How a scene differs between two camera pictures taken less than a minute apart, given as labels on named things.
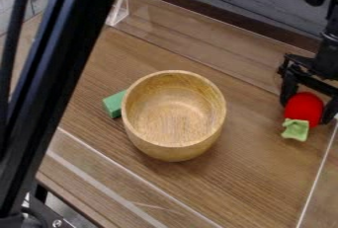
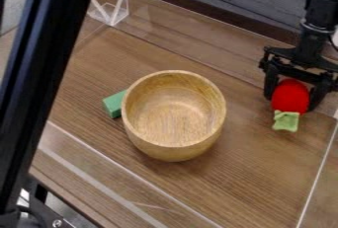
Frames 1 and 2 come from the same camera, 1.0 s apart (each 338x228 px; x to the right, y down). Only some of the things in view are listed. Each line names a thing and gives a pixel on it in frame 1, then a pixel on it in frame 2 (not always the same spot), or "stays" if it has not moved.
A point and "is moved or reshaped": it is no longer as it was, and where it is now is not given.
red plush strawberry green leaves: [303, 110] is moved or reshaped
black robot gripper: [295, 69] to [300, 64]
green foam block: [113, 104] stays
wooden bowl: [172, 113] stays
